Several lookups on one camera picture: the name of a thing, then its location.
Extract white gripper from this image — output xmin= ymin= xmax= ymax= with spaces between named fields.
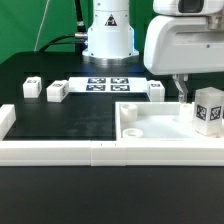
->
xmin=143 ymin=16 xmax=224 ymax=103

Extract white square tabletop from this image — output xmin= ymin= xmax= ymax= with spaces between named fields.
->
xmin=115 ymin=102 xmax=224 ymax=140

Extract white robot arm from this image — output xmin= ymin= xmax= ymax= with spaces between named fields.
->
xmin=83 ymin=0 xmax=224 ymax=102

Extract white U-shaped fence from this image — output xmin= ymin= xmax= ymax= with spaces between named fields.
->
xmin=0 ymin=104 xmax=224 ymax=166

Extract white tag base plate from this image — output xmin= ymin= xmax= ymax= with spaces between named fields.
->
xmin=69 ymin=77 xmax=147 ymax=93

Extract black cable bundle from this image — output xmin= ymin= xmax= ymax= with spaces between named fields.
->
xmin=39 ymin=32 xmax=89 ymax=53

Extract thin white cable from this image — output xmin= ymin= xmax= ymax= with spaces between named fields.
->
xmin=34 ymin=0 xmax=52 ymax=52

